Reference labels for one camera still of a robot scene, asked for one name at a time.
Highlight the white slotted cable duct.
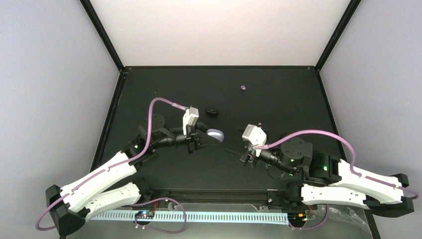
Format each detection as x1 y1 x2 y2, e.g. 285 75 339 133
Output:
93 210 289 225

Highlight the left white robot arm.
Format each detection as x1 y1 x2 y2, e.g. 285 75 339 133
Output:
45 110 224 237

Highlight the black front rail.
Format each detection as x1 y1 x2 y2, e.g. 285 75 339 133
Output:
147 188 302 204

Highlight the black earbud charging case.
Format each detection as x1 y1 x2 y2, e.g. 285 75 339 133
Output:
205 108 219 116

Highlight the clear plastic bag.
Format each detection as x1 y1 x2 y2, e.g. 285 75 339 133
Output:
305 205 372 236

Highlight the small circuit board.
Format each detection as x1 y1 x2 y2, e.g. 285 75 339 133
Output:
134 211 155 220

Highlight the lavender earbud charging case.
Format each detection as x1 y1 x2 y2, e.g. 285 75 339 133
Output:
206 128 224 142

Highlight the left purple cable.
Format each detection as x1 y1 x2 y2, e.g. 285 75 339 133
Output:
35 97 190 232

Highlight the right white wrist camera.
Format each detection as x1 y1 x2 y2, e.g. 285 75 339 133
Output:
242 124 267 154

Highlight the purple cable loop front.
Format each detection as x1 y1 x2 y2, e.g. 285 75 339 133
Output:
133 197 188 235

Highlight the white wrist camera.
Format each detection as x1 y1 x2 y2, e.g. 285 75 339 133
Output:
242 124 267 154
182 107 199 135

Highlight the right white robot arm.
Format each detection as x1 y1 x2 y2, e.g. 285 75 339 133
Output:
228 124 414 218

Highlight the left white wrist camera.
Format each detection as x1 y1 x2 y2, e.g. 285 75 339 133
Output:
182 107 199 135

